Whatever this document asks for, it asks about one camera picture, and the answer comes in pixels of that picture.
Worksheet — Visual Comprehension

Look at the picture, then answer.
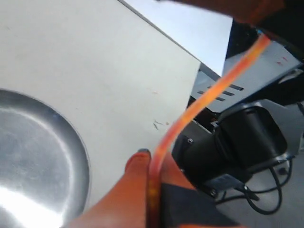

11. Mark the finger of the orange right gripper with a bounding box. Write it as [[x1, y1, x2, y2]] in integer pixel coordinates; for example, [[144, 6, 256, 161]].
[[154, 0, 304, 27]]

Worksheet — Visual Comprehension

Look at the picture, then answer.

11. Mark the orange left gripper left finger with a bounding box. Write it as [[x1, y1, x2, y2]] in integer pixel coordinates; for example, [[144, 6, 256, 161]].
[[66, 149, 151, 228]]

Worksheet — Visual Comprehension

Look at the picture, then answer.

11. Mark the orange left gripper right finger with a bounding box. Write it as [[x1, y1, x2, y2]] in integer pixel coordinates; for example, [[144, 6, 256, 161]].
[[159, 153, 243, 228]]

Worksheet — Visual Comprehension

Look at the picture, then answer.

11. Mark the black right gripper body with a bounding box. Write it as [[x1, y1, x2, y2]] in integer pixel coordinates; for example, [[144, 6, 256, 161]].
[[226, 9, 304, 62]]

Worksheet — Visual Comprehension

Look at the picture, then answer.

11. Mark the thin orange straw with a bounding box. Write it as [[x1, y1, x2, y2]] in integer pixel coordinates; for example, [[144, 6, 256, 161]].
[[146, 34, 271, 228]]

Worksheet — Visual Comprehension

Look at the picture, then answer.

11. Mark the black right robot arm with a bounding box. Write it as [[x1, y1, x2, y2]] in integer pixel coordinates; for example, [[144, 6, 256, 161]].
[[148, 0, 304, 191]]

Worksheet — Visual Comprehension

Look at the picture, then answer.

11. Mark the grey metal base with slots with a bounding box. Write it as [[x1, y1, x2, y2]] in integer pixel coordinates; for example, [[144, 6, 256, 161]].
[[187, 39, 304, 157]]

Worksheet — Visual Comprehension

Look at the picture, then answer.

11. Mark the white fabric backdrop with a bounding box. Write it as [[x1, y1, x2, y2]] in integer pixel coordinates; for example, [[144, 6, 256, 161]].
[[123, 0, 232, 76]]

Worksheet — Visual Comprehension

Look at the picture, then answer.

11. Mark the round silver metal plate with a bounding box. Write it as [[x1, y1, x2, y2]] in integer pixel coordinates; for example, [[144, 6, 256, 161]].
[[0, 90, 90, 228]]

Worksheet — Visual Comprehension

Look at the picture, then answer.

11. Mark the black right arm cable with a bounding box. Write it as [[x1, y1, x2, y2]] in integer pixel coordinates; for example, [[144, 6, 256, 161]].
[[213, 102, 304, 216]]

